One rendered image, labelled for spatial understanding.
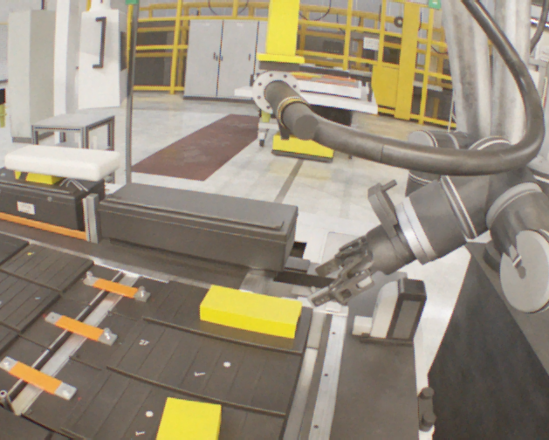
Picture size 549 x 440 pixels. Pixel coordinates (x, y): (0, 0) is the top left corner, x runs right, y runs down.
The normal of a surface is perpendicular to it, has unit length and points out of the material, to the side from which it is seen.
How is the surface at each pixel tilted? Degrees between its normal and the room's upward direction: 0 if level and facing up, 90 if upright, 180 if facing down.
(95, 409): 0
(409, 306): 90
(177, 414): 0
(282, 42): 90
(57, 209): 90
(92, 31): 90
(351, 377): 0
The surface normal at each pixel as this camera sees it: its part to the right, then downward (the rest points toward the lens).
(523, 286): -0.98, 0.00
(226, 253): -0.20, 0.38
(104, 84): 0.23, 0.41
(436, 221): -0.42, 0.00
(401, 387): 0.08, -0.91
